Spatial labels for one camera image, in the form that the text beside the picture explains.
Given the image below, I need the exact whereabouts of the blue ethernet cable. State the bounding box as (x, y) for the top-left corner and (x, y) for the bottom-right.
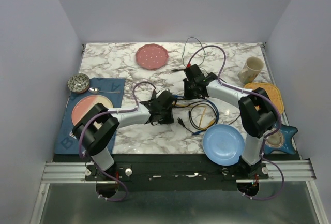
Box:
(172, 94), (220, 135)

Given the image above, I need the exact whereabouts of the blue plastic plate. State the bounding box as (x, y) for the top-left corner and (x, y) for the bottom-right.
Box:
(202, 124), (245, 166)

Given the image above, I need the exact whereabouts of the cream ceramic mug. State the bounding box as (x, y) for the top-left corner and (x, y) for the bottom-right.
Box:
(237, 57), (264, 84)

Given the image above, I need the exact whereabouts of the patterned small bowl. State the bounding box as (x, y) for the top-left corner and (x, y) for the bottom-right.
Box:
(67, 73), (90, 94)

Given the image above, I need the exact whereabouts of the metal fork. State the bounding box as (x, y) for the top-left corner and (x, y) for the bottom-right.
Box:
(68, 131), (76, 139)

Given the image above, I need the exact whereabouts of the blue fabric placemat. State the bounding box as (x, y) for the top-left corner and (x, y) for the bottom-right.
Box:
(54, 75), (126, 155)

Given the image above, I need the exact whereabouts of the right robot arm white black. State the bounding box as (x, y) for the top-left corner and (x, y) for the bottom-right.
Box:
(183, 64), (281, 178)

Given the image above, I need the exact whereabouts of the aluminium mounting rail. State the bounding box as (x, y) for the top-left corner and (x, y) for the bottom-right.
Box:
(41, 160), (316, 184)

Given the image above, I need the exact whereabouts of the pink dotted plate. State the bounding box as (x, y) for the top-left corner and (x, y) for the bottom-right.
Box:
(135, 43), (169, 70)

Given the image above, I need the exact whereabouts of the black power cable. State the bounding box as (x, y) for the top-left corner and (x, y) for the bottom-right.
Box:
(171, 37), (242, 131)

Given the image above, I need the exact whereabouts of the yellow woven mat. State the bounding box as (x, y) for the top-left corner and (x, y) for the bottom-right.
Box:
(244, 83), (284, 115)

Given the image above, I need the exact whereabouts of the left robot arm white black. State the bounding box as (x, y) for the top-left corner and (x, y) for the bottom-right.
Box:
(72, 91), (176, 180)

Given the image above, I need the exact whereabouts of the metal spoon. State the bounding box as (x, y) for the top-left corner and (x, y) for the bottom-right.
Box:
(88, 87), (120, 94)

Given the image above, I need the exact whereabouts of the pink cream plate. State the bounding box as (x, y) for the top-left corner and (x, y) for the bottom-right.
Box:
(71, 95), (113, 125)

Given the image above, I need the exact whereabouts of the yellow ethernet cable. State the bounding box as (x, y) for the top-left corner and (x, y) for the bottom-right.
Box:
(175, 102), (215, 129)

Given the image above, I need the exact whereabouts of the black two-pin plug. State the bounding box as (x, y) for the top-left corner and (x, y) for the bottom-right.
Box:
(177, 118), (186, 128)

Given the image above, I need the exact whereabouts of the blue star-shaped dish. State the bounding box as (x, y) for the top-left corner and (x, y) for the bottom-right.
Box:
(264, 124), (298, 155)

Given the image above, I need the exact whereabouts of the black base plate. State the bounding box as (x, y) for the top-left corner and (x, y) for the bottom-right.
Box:
(55, 154), (290, 196)

